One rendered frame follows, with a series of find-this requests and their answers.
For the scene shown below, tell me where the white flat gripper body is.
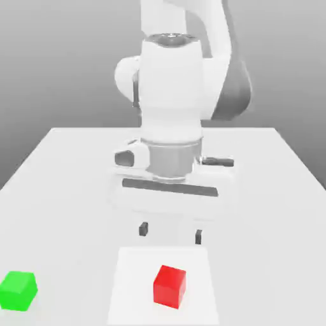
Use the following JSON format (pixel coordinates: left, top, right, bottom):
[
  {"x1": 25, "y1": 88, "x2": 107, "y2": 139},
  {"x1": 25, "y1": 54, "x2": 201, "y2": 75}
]
[{"x1": 106, "y1": 169, "x2": 236, "y2": 222}]

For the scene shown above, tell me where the small red cube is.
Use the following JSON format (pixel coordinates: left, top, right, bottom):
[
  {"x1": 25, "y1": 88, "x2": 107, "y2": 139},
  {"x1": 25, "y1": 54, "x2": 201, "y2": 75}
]
[{"x1": 153, "y1": 264, "x2": 187, "y2": 310}]

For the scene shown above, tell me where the small green cube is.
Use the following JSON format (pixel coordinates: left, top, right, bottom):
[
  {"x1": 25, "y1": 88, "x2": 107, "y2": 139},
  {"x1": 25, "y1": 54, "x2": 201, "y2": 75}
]
[{"x1": 0, "y1": 271, "x2": 39, "y2": 312}]

